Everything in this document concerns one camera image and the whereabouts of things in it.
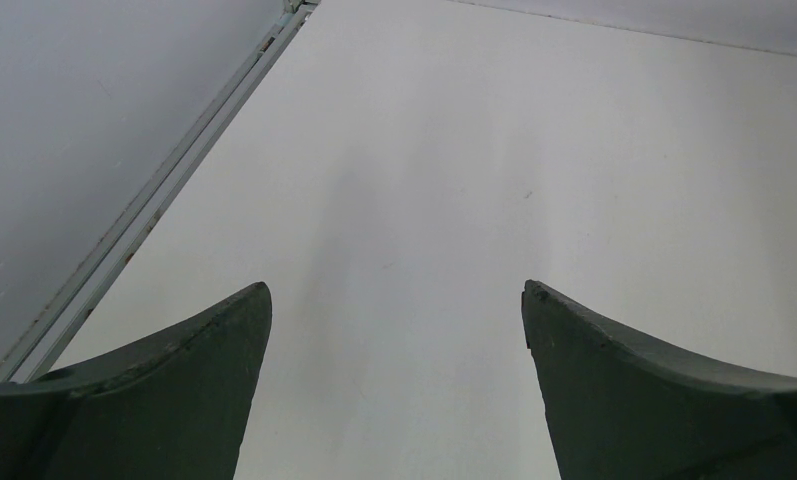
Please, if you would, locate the aluminium frame left rail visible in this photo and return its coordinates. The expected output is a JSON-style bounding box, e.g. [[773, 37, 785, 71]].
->
[[0, 1, 315, 383]]

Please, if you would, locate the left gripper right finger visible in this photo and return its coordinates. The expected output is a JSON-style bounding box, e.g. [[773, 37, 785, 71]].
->
[[521, 280, 797, 479]]

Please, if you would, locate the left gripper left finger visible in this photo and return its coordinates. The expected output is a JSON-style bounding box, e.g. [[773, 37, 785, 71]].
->
[[0, 282, 272, 479]]

